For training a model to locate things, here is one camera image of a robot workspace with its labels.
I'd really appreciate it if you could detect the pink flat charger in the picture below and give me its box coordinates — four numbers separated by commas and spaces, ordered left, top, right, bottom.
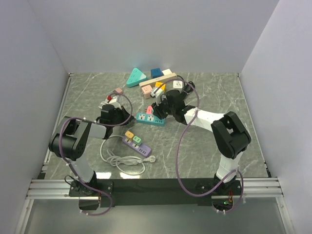
144, 106, 154, 115

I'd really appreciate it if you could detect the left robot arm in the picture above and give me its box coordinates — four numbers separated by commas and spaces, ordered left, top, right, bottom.
48, 104, 134, 196

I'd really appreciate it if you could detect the black base bar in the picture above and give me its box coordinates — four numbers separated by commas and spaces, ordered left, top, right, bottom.
69, 178, 242, 210

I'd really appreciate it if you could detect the green small charger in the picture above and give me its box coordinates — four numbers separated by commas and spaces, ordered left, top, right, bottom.
133, 136, 142, 146

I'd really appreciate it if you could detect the brown small charger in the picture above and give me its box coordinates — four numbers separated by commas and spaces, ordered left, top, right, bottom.
114, 88, 123, 94

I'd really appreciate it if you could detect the orange small charger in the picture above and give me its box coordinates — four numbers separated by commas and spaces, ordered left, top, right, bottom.
125, 131, 134, 141

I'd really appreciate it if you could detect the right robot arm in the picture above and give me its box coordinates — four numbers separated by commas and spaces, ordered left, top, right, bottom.
151, 87, 251, 195

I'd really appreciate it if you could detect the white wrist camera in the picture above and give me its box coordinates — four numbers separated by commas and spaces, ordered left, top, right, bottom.
150, 87, 164, 98
98, 95, 121, 109

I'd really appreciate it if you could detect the teal triangular power socket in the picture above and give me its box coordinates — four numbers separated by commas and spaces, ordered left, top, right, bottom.
126, 68, 148, 88

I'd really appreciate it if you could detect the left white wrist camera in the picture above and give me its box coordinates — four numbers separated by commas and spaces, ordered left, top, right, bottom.
98, 95, 121, 109

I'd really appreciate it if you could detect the pink cube socket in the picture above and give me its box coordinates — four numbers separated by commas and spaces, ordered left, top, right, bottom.
141, 85, 153, 99

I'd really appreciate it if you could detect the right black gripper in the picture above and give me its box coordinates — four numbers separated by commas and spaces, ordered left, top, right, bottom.
152, 96, 176, 120

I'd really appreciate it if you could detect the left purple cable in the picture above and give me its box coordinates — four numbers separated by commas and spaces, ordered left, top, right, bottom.
59, 92, 134, 216

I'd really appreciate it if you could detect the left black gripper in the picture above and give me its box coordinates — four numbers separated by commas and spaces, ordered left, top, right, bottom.
110, 105, 135, 127

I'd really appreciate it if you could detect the beige long power strip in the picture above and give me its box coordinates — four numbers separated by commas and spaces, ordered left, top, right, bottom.
139, 73, 177, 88

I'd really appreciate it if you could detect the teal power strip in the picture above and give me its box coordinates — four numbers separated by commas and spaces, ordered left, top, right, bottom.
136, 113, 165, 127

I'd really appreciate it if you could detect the purple cable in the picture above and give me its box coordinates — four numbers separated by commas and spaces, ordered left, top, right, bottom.
59, 92, 134, 216
153, 79, 244, 214

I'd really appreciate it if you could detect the black power cord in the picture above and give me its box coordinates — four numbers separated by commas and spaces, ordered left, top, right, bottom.
179, 75, 196, 98

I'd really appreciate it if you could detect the white cube socket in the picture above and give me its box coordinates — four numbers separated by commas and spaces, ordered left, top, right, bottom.
162, 69, 173, 76

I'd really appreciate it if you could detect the dark blue cube socket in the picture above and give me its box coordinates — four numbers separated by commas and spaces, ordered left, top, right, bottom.
150, 68, 163, 78

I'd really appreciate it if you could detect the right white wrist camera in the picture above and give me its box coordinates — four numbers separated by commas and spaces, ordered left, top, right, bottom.
150, 87, 164, 98

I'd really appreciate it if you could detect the white cord of purple strip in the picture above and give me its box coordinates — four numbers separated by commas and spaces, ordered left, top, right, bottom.
100, 136, 156, 175

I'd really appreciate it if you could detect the yellow cube socket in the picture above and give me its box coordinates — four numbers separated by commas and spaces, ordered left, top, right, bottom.
155, 82, 166, 93

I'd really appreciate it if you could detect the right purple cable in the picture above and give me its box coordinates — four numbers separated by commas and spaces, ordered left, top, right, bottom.
153, 79, 244, 214

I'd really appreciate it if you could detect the white cube adapter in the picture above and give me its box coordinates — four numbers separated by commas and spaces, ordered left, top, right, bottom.
173, 80, 184, 92

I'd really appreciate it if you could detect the purple power strip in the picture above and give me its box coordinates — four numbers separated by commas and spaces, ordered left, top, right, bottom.
122, 136, 152, 158

